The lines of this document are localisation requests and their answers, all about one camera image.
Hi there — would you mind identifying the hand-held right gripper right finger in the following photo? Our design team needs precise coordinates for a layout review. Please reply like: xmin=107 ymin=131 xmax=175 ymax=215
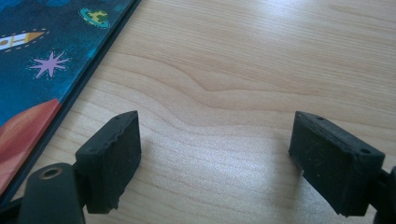
xmin=288 ymin=110 xmax=387 ymax=217

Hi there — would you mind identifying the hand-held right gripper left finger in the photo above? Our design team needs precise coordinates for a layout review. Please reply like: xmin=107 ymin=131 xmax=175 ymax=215
xmin=74 ymin=110 xmax=143 ymax=216

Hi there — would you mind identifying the blue monster picture book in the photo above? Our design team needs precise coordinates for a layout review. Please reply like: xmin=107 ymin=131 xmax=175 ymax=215
xmin=0 ymin=0 xmax=143 ymax=208

